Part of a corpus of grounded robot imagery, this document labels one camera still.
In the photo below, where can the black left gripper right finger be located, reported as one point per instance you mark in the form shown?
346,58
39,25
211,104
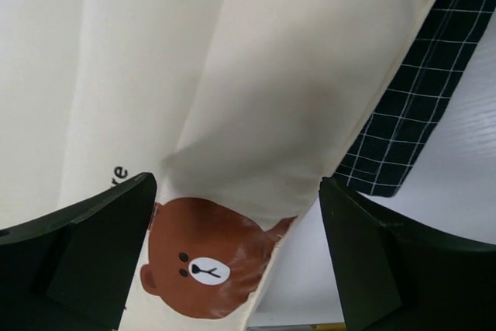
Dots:
394,273

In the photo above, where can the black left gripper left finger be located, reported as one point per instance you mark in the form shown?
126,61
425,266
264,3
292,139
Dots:
72,269

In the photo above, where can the dark grid-pattern pillowcase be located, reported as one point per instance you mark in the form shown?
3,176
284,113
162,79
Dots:
389,144

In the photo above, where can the cream pillow with bear print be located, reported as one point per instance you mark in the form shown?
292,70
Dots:
238,108

